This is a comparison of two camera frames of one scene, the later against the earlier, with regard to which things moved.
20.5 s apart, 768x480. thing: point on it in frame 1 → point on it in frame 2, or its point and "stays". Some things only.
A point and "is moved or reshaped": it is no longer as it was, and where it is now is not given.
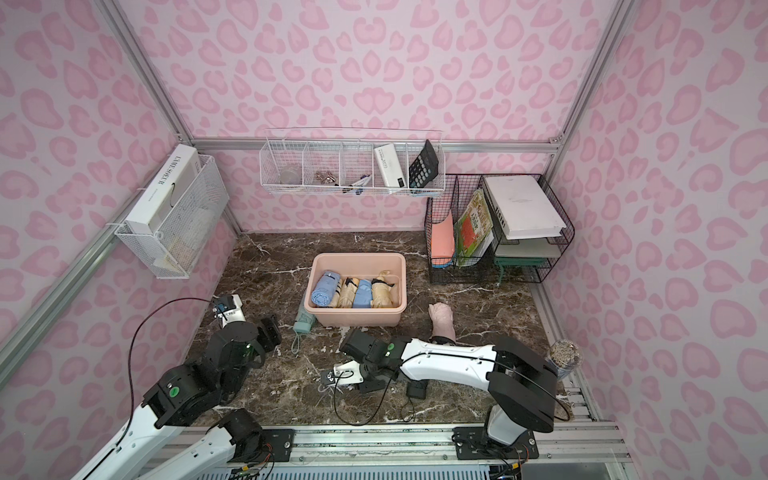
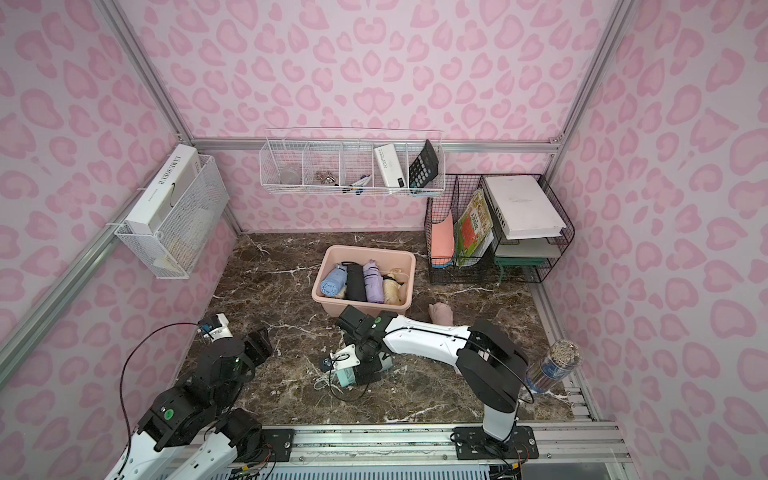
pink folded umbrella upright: [443, 323] stays
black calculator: [424, 169] stays
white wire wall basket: [353, 161] stays
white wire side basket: [183, 237] stays
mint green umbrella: [304, 322] → [347, 376]
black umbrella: [416, 389] → [355, 281]
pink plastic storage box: [356, 289] is moved or reshaped
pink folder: [443, 241] stays
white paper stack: [523, 207] stays
